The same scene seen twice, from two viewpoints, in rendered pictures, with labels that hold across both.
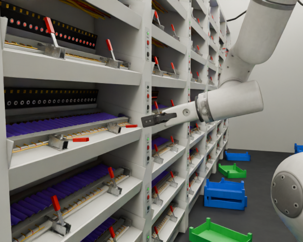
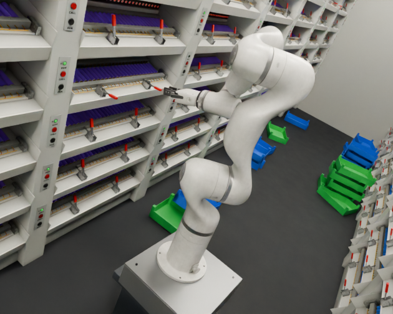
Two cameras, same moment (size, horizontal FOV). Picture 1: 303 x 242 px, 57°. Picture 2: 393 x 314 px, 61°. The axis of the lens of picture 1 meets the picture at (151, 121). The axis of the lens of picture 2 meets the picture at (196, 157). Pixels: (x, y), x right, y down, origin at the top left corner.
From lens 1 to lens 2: 0.68 m
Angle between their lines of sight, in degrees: 23
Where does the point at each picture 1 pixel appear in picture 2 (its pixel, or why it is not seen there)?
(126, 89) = not seen: hidden behind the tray
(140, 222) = (150, 147)
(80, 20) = not seen: outside the picture
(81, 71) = (127, 51)
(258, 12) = not seen: hidden behind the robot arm
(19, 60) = (88, 50)
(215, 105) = (206, 104)
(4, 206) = (63, 121)
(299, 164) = (190, 163)
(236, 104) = (218, 109)
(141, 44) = (194, 22)
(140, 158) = (164, 106)
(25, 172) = (77, 106)
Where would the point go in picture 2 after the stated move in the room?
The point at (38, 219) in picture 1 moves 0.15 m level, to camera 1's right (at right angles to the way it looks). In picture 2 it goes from (80, 127) to (114, 142)
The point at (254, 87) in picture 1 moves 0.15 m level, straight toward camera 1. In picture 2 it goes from (232, 104) to (213, 111)
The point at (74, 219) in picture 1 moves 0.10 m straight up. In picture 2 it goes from (100, 134) to (105, 113)
